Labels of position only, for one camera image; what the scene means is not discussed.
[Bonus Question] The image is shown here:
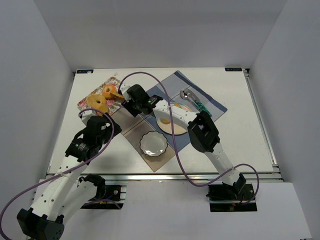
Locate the small round bun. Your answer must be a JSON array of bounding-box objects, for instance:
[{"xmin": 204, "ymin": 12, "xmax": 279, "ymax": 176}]
[{"xmin": 160, "ymin": 118, "xmax": 171, "ymax": 124}]

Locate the oblong golden bread roll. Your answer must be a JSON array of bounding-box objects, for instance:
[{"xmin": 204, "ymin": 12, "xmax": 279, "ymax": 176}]
[{"xmin": 174, "ymin": 102, "xmax": 182, "ymax": 108}]

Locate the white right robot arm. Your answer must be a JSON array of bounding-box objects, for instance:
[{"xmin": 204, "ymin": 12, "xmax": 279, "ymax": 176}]
[{"xmin": 119, "ymin": 83, "xmax": 246, "ymax": 200}]

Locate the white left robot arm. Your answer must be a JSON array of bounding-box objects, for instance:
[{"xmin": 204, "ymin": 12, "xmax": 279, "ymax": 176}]
[{"xmin": 17, "ymin": 115, "xmax": 122, "ymax": 240}]

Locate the floral serving tray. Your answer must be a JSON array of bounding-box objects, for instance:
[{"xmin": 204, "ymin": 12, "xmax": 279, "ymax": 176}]
[{"xmin": 77, "ymin": 77, "xmax": 125, "ymax": 115}]

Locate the round yellow muffin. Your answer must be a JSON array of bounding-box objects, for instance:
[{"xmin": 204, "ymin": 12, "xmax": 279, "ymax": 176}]
[{"xmin": 86, "ymin": 94, "xmax": 110, "ymax": 113}]

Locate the blue and cream round plate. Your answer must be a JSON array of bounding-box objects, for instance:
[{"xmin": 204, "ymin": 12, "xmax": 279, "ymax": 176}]
[{"xmin": 156, "ymin": 102, "xmax": 192, "ymax": 135}]

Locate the patchwork blue grey placemat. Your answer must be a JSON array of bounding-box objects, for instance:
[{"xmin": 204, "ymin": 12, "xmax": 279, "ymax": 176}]
[{"xmin": 113, "ymin": 70, "xmax": 227, "ymax": 172}]

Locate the white scalloped bowl black rim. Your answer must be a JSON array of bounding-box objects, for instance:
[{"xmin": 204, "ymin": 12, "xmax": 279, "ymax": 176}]
[{"xmin": 139, "ymin": 131, "xmax": 168, "ymax": 157}]

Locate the blue label sticker left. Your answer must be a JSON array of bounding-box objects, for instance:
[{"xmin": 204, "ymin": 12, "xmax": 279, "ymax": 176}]
[{"xmin": 76, "ymin": 69, "xmax": 94, "ymax": 74}]

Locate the blue label sticker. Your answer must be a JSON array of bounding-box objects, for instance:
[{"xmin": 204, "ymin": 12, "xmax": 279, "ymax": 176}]
[
  {"xmin": 224, "ymin": 67, "xmax": 243, "ymax": 72},
  {"xmin": 76, "ymin": 69, "xmax": 94, "ymax": 74}
]

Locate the blue label sticker right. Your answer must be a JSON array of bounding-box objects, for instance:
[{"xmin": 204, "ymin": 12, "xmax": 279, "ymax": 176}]
[{"xmin": 224, "ymin": 67, "xmax": 243, "ymax": 72}]

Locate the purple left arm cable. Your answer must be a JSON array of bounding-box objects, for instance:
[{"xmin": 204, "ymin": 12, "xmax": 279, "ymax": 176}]
[{"xmin": 0, "ymin": 108, "xmax": 115, "ymax": 226}]

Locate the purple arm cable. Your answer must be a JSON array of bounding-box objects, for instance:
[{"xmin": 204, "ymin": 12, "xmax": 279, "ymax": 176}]
[
  {"xmin": 117, "ymin": 71, "xmax": 261, "ymax": 206},
  {"xmin": 0, "ymin": 108, "xmax": 115, "ymax": 226}
]

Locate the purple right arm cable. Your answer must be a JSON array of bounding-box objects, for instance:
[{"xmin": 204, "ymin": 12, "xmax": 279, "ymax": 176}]
[{"xmin": 117, "ymin": 71, "xmax": 261, "ymax": 206}]

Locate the glazed ring donut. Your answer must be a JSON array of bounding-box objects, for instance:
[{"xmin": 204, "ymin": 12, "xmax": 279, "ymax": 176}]
[{"xmin": 102, "ymin": 84, "xmax": 117, "ymax": 99}]

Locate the steel spoon green handle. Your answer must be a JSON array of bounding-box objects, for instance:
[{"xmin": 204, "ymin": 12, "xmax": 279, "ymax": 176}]
[{"xmin": 179, "ymin": 90, "xmax": 201, "ymax": 112}]

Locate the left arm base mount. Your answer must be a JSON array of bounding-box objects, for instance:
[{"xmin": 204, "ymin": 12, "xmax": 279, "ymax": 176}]
[{"xmin": 81, "ymin": 183, "xmax": 127, "ymax": 210}]

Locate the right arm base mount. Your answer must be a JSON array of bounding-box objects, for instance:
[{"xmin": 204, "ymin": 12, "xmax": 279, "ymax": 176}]
[{"xmin": 206, "ymin": 184, "xmax": 258, "ymax": 213}]

